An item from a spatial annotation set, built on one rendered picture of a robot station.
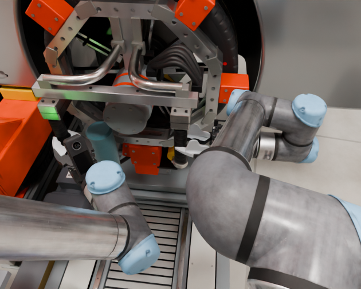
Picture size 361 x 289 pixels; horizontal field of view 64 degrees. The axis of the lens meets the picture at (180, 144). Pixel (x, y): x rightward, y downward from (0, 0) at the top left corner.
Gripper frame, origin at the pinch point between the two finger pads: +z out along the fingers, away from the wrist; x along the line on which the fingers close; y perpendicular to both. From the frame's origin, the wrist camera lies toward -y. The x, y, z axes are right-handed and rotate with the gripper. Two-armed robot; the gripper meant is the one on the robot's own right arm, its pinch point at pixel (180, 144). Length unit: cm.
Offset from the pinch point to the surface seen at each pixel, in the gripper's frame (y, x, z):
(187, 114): 12.0, 0.8, -1.8
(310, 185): -83, -50, -72
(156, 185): -61, -26, 15
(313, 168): -83, -63, -76
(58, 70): 7.5, -20.5, 40.9
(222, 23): 21.0, -29.3, -8.9
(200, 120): -9.7, -20.5, -4.9
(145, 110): 4.4, -8.1, 11.0
